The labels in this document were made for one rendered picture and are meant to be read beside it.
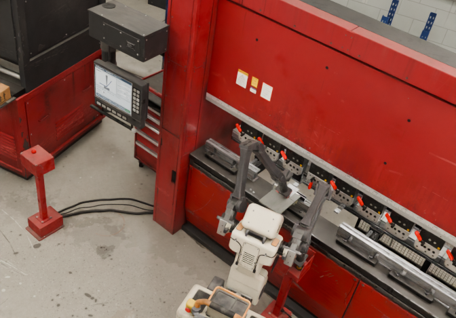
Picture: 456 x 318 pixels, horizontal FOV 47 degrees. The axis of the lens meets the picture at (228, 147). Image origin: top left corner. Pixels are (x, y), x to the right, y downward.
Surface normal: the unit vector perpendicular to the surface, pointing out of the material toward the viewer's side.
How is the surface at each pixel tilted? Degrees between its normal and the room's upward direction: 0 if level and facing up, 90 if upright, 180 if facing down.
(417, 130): 90
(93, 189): 0
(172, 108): 90
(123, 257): 0
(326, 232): 0
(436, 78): 90
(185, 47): 90
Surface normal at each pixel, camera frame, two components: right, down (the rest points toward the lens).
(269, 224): -0.22, -0.15
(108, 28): -0.56, 0.44
